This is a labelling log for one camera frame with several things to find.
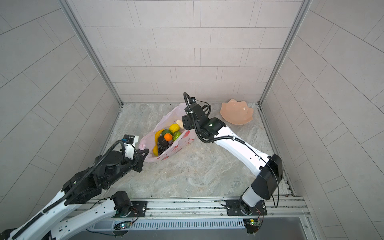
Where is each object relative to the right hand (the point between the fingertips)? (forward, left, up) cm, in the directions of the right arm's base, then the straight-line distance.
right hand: (188, 117), depth 77 cm
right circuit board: (-44, -26, -26) cm, 58 cm away
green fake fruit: (+2, +9, -18) cm, 21 cm away
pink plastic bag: (+9, +9, -8) cm, 15 cm away
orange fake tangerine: (+1, +14, -17) cm, 22 cm away
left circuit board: (-41, +31, -22) cm, 56 cm away
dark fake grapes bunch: (-6, +17, -20) cm, 27 cm away
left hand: (-18, +15, 0) cm, 24 cm away
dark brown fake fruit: (-1, +18, -20) cm, 27 cm away
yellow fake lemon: (+9, +11, -19) cm, 24 cm away
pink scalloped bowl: (+22, -35, -24) cm, 48 cm away
